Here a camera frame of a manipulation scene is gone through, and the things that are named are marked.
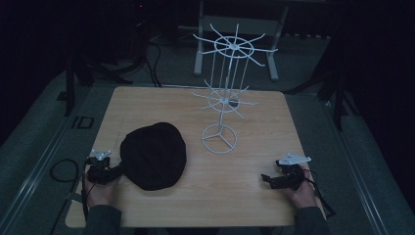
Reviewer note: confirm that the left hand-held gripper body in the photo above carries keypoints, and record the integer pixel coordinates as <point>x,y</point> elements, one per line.
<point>99,163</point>

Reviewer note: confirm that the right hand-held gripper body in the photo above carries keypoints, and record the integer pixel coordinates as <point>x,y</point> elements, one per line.
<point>292,173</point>

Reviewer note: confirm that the black hat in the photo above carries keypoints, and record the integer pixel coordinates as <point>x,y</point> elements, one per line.
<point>153,156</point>

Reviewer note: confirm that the person's left hand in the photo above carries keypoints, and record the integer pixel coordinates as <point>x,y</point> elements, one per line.
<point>101,192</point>

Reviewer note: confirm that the person's right hand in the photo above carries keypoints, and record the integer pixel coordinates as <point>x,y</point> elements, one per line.
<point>305,194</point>

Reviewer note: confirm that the black metal stand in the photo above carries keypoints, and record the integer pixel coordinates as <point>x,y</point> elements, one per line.
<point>69,88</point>

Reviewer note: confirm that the black tripod stand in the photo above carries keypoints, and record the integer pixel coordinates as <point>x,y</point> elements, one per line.
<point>337,98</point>

